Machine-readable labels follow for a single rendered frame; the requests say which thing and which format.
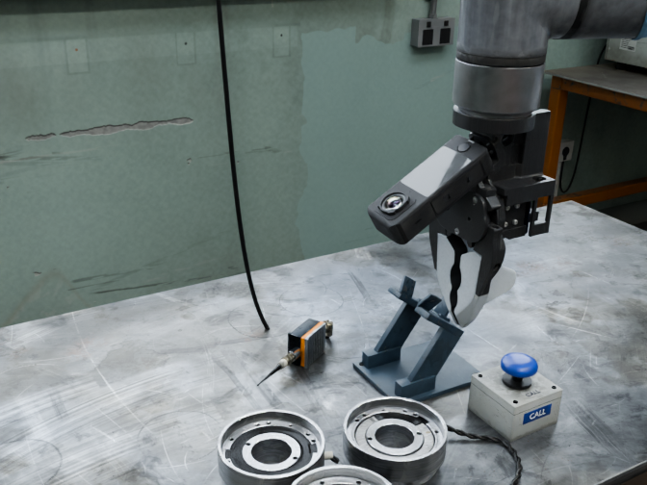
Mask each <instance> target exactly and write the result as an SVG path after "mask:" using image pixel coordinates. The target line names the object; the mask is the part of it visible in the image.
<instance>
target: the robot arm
mask: <svg viewBox="0 0 647 485"><path fill-rule="evenodd" d="M550 38H552V39H589V38H631V39H632V40H639V39H641V38H647V0H460V9H459V20H458V32H457V44H456V58H455V65H454V76H453V99H452V101H453V103H454V106H453V124H454V125H455V126H457V127H459V128H461V129H464V130H468V131H470V132H472V133H470V134H469V139H466V138H464V137H462V136H460V135H455V136H454V137H453V138H452V139H450V140H449V141H448V142H446V143H445V144H444V145H443V146H442V147H440V148H439V149H438V150H437V151H435V152H434V153H433V154H432V155H430V156H429V157H428V158H427V159H426V160H424V161H423V162H422V163H421V164H419V165H418V166H417V167H416V168H414V169H413V170H412V171H411V172H409V173H408V174H407V175H406V176H404V177H403V178H402V179H401V180H400V181H399V182H398V183H397V184H396V185H394V186H393V187H392V188H391V189H389V190H388V191H387V192H386V193H384V194H383V195H382V196H381V197H379V198H378V199H377V200H376V201H374V202H373V203H372V204H371V205H370V206H368V214H369V216H370V218H371V220H372V222H373V224H374V226H375V228H376V230H378V231H379V232H380V233H382V234H383V235H385V236H386V237H388V238H389V239H391V240H392V241H393V242H395V243H398V244H406V243H408V242H409V241H410V240H412V239H413V238H414V237H415V236H416V235H418V234H419V233H420V232H421V231H422V230H424V229H425V228H426V227H427V226H428V225H429V241H430V247H431V253H432V259H433V264H434V269H436V270H437V277H438V281H439V285H440V288H441V291H442V294H443V296H444V299H445V302H446V304H447V307H448V310H449V312H450V314H451V316H452V318H453V321H454V323H455V324H457V325H459V326H460V327H461V328H464V327H467V326H468V325H469V324H470V323H471V322H473V321H474V320H475V319H476V317H477V316H478V315H479V312H480V310H481V309H482V308H483V305H484V304H486V303H487V302H489V301H491V300H493V299H494V298H496V297H498V296H500V295H502V294H504V293H506V292H508V291H509V290H510V289H511V288H512V287H513V286H514V284H515V281H516V272H515V270H513V269H511V268H506V267H504V266H503V261H504V258H505V241H504V239H505V238H507V239H509V240H511V239H515V238H519V237H523V236H525V235H526V234H527V233H528V228H529V223H530V228H529V236H530V237H532V236H536V235H540V234H544V233H548V232H549V226H550V220H551V213H552V207H553V200H554V193H555V186H556V179H553V178H551V177H548V176H546V175H544V174H543V166H544V160H545V152H546V145H547V138H548V132H549V124H550V117H551V111H548V110H542V109H541V110H538V111H537V109H538V108H539V107H540V100H541V93H542V86H543V79H544V71H545V64H546V63H545V61H546V54H547V48H548V40H549V39H550ZM548 195H549V197H548V204H547V211H546V217H545V221H541V222H537V223H535V222H536V221H537V220H538V214H539V211H536V208H537V201H538V198H539V197H544V196H548ZM531 203H532V207H531Z"/></svg>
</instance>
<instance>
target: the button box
mask: <svg viewBox="0 0 647 485"><path fill-rule="evenodd" d="M511 377H512V375H509V374H507V373H506V372H504V371H503V370H502V369H501V366H497V367H495V368H492V369H489V370H484V371H481V372H478V373H475V374H472V378H471V387H470V394H469V403H468V408H469V409H470V410H471V411H472V412H473V413H475V414H476V415H477V416H478V417H480V418H481V419H482V420H483V421H485V422H486V423H487V424H489V425H490V426H491V427H492V428H493V429H495V430H496V431H497V432H498V433H500V434H501V435H502V436H503V437H505V438H506V439H507V440H508V441H510V442H512V441H515V440H517V439H520V438H522V437H525V436H527V435H530V434H531V433H533V432H536V431H538V430H541V429H543V428H546V427H548V426H551V425H553V424H556V423H557V419H558V413H559V408H560V403H561V397H562V391H563V390H562V389H561V388H560V387H559V386H558V385H556V384H555V383H553V382H552V381H550V380H549V379H547V378H546V377H544V376H543V375H541V374H540V373H537V374H535V375H534V376H531V377H526V378H523V381H521V382H516V381H513V380H512V379H511Z"/></svg>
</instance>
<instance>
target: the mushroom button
mask: <svg viewBox="0 0 647 485"><path fill-rule="evenodd" d="M500 366H501V369H502V370H503V371H504V372H506V373H507V374H509V375H512V377H511V379H512V380H513V381H516V382H521V381H523V378H526V377H531V376H534V375H535V374H537V370H538V365H537V362H536V360H535V359H534V358H532V357H531V356H529V355H528V354H525V353H520V352H510V353H507V354H506V355H505V356H504V357H503V358H502V359H501V364H500Z"/></svg>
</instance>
